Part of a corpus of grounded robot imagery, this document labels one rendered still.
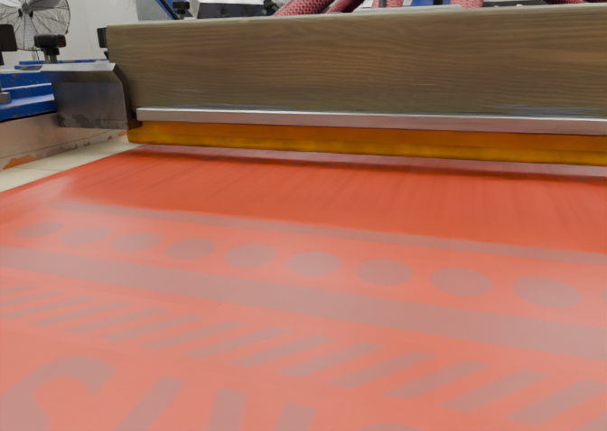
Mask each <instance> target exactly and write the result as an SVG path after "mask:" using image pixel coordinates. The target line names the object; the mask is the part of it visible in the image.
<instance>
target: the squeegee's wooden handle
mask: <svg viewBox="0 0 607 431"><path fill-rule="evenodd" d="M105 35H106V42H107V53H108V59H109V63H115V64H116V65H117V66H118V68H119V69H121V70H122V71H123V73H124V74H125V75H126V77H127V81H128V88H129V95H130V101H131V108H132V115H133V117H135V118H137V115H136V109H137V108H141V107H188V108H272V109H313V110H356V111H397V112H440V113H482V114H524V115H566V116H607V3H586V4H564V5H521V6H499V7H477V8H454V9H433V10H411V11H388V12H366V13H345V14H301V15H279V16H257V17H235V18H213V19H191V20H169V21H147V22H124V23H109V24H108V25H107V29H106V34H105Z"/></svg>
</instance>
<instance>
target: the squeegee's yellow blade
mask: <svg viewBox="0 0 607 431"><path fill-rule="evenodd" d="M127 132H139V133H162V134H184V135H205V136H249V137H271V138H293V139H315V140H337V141H360V142H381V143H403V144H426V145H469V146H491V147H513V148H536V149H557V150H579V151H602V152H607V136H565V135H537V134H510V133H482V132H454V131H426V130H399V129H371V128H344V127H316V126H261V125H234V124H206V123H178V122H151V121H142V126H140V127H137V128H133V129H130V130H127Z"/></svg>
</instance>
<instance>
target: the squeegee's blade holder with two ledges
mask: <svg viewBox="0 0 607 431"><path fill-rule="evenodd" d="M136 115H137V120H138V121H151V122H178V123H206V124H234V125H261V126H316V127H344V128H371V129H399V130H426V131H454V132H482V133H510V134H537V135H565V136H607V116H566V115H524V114H482V113H440V112H397V111H356V110H313V109H272V108H188V107H141V108H137V109H136Z"/></svg>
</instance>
